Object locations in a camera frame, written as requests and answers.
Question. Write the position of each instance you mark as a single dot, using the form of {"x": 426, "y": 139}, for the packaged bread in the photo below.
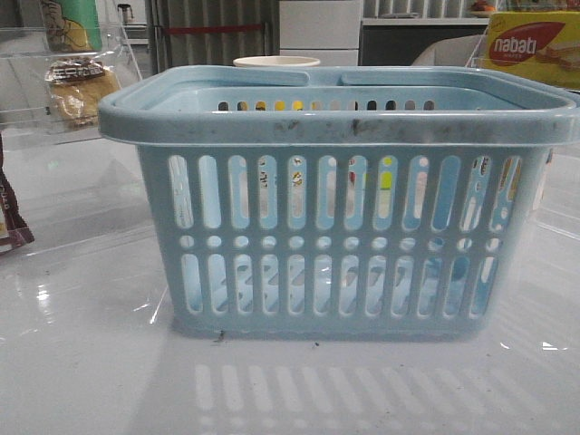
{"x": 77, "y": 85}

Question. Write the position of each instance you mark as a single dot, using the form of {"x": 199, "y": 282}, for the light blue plastic basket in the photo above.
{"x": 339, "y": 201}

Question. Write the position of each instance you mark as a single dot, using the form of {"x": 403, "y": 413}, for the white cabinet in background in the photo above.
{"x": 326, "y": 30}

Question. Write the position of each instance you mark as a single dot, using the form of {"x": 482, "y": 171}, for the clear acrylic stand right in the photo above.
{"x": 480, "y": 51}

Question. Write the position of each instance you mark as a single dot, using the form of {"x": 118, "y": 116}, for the clear acrylic shelf left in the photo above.
{"x": 29, "y": 117}

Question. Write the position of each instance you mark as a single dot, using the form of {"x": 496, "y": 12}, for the green cartoon drink carton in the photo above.
{"x": 71, "y": 26}

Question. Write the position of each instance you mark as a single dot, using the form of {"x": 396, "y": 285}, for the yellow nabati wafer box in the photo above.
{"x": 542, "y": 47}

